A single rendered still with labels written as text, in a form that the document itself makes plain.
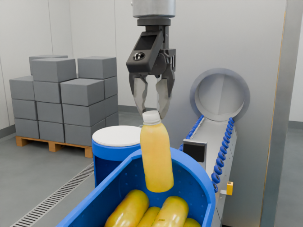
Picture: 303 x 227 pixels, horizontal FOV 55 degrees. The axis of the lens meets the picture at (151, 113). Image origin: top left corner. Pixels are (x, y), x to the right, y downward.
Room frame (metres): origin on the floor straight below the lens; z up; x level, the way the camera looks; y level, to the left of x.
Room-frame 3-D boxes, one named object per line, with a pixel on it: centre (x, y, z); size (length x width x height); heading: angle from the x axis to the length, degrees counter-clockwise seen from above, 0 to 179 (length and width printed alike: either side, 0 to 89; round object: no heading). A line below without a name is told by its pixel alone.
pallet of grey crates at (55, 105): (3.90, 1.17, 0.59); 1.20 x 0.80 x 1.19; 70
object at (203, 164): (1.13, -0.18, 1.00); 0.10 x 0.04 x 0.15; 71
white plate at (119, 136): (1.34, 0.15, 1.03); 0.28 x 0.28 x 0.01
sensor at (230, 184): (1.04, -0.29, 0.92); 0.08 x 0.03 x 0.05; 71
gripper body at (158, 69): (0.64, -0.01, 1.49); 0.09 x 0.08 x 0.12; 160
